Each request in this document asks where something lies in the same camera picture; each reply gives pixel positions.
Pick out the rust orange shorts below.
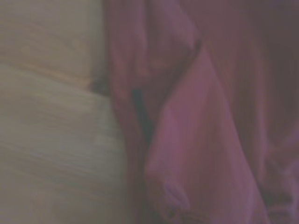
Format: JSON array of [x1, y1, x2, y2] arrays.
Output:
[[93, 0, 299, 224]]

